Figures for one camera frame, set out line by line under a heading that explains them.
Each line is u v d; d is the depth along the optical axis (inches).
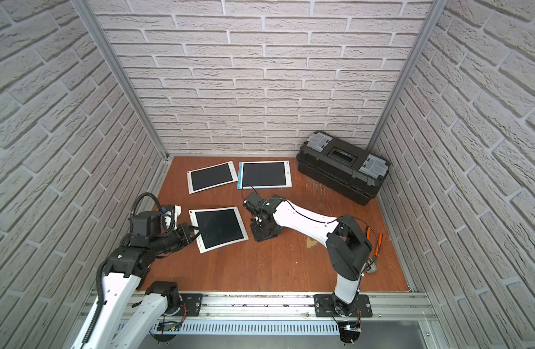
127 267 18.9
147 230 21.3
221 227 34.4
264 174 43.1
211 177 43.6
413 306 29.8
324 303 29.2
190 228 28.6
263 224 23.6
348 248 17.8
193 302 28.8
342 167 36.4
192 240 27.0
